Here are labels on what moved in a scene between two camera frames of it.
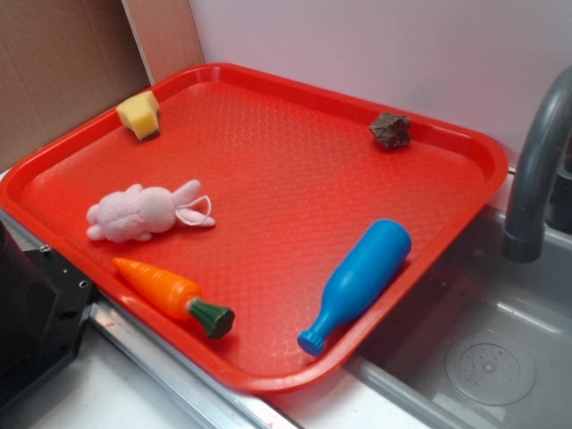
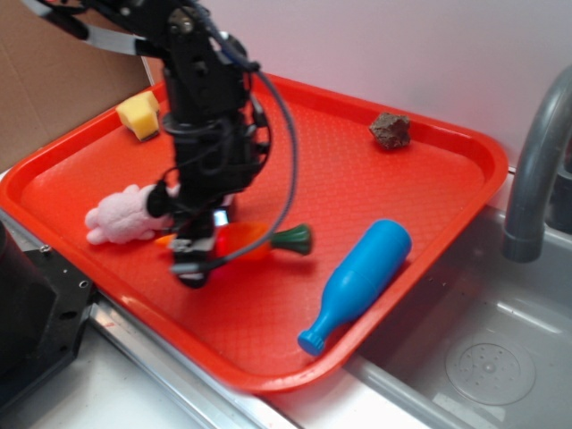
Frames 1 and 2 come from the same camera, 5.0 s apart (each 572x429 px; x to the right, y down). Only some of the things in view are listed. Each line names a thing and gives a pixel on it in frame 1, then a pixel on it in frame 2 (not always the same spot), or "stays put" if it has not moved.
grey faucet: [540, 199] stays put
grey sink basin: [476, 340] stays put
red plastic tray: [257, 230] stays put
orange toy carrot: [173, 298] to [231, 239]
